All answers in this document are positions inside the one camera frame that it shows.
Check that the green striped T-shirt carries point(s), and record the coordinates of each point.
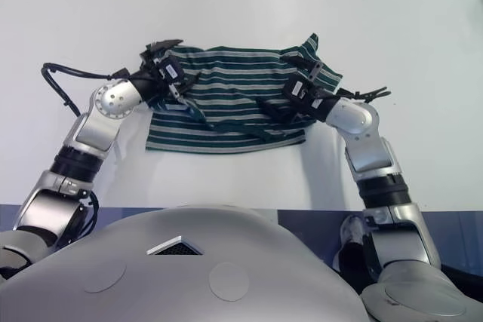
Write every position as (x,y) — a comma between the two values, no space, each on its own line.
(234,84)

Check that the person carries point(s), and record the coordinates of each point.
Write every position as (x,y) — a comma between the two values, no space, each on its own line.
(351,231)

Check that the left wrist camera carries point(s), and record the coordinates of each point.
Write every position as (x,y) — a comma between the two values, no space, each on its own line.
(170,68)

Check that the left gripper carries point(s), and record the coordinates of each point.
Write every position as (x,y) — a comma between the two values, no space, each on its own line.
(145,84)

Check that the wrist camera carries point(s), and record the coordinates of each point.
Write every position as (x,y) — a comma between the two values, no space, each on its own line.
(170,68)
(298,91)

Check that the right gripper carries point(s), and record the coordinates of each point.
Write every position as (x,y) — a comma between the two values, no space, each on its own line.
(319,105)

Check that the robot body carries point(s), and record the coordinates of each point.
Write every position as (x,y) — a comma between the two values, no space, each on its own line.
(181,276)

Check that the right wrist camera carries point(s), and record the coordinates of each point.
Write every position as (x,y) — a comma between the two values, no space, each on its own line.
(298,91)

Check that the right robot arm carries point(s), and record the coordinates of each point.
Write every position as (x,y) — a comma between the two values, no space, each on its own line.
(370,148)

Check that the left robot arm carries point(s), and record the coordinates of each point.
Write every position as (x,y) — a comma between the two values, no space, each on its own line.
(94,126)

